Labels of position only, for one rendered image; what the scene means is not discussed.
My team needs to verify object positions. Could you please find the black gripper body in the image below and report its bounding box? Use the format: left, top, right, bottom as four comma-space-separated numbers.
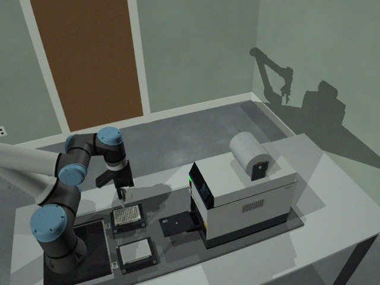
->
111, 160, 134, 188

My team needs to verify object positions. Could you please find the grey cylinder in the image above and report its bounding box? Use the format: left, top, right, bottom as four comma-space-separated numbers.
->
229, 132, 272, 176

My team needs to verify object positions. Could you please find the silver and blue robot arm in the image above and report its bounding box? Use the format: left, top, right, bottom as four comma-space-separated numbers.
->
0, 126, 128, 274

